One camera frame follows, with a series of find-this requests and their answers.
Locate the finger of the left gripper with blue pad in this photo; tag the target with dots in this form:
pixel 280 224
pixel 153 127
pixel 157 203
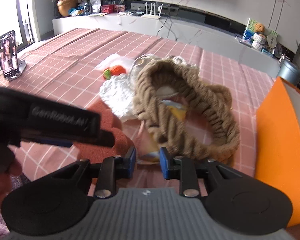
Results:
pixel 101 138

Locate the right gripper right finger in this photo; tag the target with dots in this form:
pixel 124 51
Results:
pixel 233 199

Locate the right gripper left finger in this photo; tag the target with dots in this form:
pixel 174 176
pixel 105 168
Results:
pixel 60 200

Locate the dark pink towel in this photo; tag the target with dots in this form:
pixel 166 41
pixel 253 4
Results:
pixel 110 123

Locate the white cloth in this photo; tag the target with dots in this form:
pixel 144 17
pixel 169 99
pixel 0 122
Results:
pixel 117 94

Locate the brown chunky knit scarf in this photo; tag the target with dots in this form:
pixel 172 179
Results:
pixel 211 102

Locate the orange crochet strawberry toy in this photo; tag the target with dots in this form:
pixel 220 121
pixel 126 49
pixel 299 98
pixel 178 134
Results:
pixel 115 70

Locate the yellow snack packet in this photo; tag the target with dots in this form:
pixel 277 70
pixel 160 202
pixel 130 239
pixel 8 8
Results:
pixel 147 148

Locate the smartphone on stand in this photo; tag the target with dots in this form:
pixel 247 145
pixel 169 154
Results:
pixel 12 67

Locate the orange storage box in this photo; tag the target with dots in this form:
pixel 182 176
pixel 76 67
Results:
pixel 278 142

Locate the pink checkered tablecloth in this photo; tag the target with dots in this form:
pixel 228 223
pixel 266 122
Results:
pixel 64 69

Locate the white mesh towel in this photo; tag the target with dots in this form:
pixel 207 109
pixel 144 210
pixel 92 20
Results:
pixel 113 60

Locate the gold round vase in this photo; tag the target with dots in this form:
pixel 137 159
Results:
pixel 65 5

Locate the red box on cabinet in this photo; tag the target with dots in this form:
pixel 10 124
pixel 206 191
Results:
pixel 107 9

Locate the white wifi router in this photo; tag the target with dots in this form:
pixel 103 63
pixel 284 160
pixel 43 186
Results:
pixel 154 12

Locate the grey metal trash bin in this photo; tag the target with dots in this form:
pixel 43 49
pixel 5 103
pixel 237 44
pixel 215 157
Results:
pixel 289 72

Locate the white marble tv cabinet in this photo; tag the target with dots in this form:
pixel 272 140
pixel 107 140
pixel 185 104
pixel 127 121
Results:
pixel 203 36

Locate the teddy bear figurine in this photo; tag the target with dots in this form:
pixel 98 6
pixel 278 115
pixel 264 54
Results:
pixel 259 39

